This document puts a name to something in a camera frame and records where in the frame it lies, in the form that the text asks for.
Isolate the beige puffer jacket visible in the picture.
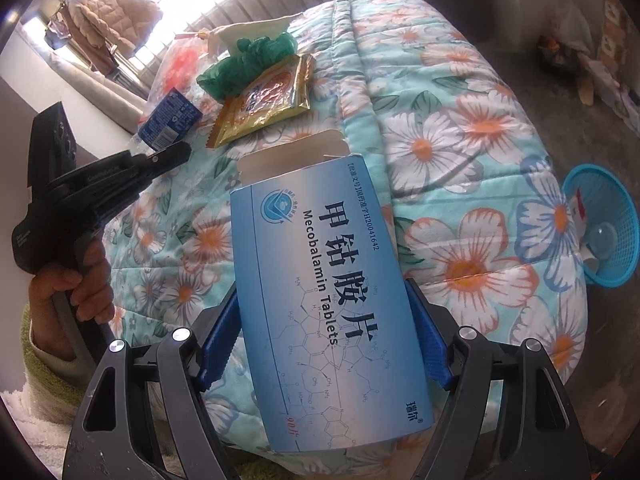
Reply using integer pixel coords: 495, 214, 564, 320
65, 0, 164, 74

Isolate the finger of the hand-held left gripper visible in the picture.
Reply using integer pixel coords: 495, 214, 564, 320
117, 140, 192, 186

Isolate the person's left hand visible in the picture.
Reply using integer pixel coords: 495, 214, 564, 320
27, 266, 85, 353

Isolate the patterned paper roll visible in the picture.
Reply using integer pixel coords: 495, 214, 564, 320
600, 0, 634, 117

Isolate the floral turquoise blanket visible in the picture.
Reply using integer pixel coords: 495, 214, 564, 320
102, 0, 587, 461

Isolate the green plastic bag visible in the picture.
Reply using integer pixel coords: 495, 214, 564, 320
196, 31, 298, 101

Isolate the clear plastic bottle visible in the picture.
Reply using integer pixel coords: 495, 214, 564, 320
585, 222, 619, 264
127, 119, 151, 154

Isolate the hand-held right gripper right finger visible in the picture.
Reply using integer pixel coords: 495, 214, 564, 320
404, 277, 583, 480

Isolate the clear plastic bag red print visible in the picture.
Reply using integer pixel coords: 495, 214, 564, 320
162, 35, 213, 93

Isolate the gold snack packet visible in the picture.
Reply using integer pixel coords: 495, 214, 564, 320
206, 54, 314, 149

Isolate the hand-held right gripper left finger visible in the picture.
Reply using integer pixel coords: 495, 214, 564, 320
62, 284, 242, 480

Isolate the cardboard box with items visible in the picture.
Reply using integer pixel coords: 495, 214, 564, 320
536, 34, 567, 67

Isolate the metal balcony railing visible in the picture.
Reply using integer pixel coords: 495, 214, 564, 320
185, 0, 351, 36

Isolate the person's left forearm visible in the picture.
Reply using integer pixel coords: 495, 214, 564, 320
0, 310, 106, 461

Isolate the blue medicine box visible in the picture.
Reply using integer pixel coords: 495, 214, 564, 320
230, 129, 432, 453

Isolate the blue plastic basket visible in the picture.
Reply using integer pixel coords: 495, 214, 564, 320
562, 164, 640, 289

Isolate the small blue carton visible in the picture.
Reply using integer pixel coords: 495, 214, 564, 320
137, 87, 204, 151

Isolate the white plastic bag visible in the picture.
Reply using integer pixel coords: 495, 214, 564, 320
209, 15, 292, 57

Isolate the translucent white floor bag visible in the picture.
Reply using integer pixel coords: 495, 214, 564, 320
550, 5, 602, 57

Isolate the beige curtain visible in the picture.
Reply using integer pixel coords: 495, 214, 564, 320
47, 52, 151, 126

